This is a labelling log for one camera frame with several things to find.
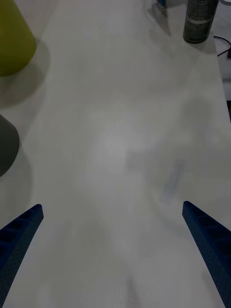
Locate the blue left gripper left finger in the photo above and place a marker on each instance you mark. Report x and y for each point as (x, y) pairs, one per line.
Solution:
(16, 240)

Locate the yellow-green plastic bin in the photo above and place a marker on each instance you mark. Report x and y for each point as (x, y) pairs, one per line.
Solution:
(13, 38)

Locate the grey plastic bin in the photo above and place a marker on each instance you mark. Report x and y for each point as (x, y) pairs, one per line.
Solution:
(7, 146)

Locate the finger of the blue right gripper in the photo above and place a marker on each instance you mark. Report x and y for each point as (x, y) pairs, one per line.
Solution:
(161, 2)

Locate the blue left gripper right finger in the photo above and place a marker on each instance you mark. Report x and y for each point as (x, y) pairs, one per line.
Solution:
(211, 245)

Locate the dark patterned drink can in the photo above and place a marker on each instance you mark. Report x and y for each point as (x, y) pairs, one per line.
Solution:
(199, 21)

